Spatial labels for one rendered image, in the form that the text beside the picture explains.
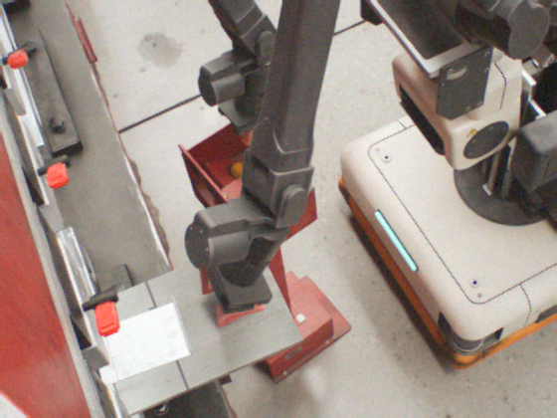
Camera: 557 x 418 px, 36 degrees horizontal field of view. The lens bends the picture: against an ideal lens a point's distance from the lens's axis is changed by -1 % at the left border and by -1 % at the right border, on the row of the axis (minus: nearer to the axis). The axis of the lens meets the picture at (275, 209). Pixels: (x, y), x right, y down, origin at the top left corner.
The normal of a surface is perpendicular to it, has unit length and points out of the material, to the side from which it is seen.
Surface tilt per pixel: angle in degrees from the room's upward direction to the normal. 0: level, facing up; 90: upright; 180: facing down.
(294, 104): 75
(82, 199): 0
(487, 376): 0
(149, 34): 0
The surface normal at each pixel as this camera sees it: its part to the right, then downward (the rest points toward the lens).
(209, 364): -0.09, -0.51
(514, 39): 0.57, 0.52
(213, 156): 0.59, 0.67
